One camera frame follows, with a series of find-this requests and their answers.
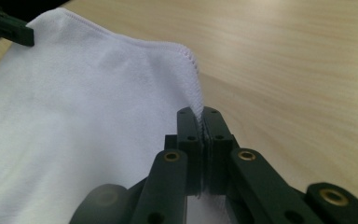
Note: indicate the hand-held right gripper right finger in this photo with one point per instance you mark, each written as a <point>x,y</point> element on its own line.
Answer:
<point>217,140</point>

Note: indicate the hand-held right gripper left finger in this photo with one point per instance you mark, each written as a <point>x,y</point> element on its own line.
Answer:
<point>190,133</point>

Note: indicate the white butterfly-print cloth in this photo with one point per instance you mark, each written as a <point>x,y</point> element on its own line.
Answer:
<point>74,109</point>

